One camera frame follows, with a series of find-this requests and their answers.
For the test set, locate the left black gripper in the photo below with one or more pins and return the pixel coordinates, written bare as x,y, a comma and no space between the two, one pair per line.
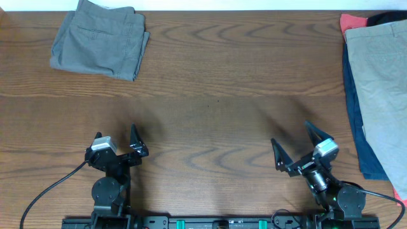
137,145

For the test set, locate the black garment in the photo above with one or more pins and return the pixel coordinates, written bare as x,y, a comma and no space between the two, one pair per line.
387,17

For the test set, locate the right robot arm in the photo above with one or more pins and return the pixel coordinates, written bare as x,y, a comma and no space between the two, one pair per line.
342,203

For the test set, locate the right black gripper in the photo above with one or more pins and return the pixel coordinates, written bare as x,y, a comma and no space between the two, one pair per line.
306,165

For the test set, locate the light khaki shorts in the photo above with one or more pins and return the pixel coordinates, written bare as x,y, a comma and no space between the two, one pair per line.
377,57

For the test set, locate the red garment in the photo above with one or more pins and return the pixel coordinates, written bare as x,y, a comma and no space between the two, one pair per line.
351,22

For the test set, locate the folded grey shorts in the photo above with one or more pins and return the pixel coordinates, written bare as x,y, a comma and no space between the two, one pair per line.
97,40

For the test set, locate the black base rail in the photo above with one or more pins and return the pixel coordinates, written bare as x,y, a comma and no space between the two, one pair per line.
163,222

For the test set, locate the navy blue shorts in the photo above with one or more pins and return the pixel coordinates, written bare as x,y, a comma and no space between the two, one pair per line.
369,165

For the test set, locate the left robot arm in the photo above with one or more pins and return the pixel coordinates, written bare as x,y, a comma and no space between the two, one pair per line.
111,193

